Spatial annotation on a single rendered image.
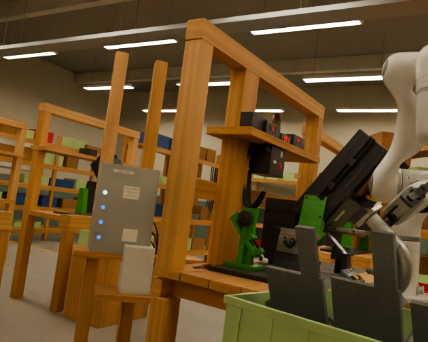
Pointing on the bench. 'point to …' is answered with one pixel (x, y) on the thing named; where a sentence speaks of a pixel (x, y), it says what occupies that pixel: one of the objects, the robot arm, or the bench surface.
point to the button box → (348, 275)
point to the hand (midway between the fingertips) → (393, 214)
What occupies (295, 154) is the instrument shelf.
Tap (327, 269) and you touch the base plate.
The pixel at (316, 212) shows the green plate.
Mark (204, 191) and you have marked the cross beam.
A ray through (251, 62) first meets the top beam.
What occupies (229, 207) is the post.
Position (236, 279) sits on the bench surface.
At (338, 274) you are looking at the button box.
